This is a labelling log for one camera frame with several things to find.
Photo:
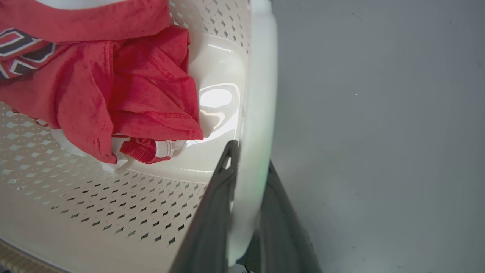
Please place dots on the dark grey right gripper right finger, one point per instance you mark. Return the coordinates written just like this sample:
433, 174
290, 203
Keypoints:
284, 231

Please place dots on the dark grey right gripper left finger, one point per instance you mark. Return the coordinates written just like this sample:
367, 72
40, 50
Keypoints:
206, 227

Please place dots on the white perforated plastic laundry basket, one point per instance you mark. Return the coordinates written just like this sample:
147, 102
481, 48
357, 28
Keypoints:
113, 212

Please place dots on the white garment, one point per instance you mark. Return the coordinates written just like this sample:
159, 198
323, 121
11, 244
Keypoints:
113, 153

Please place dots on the red printed t-shirt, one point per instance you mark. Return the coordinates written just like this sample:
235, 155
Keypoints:
113, 76

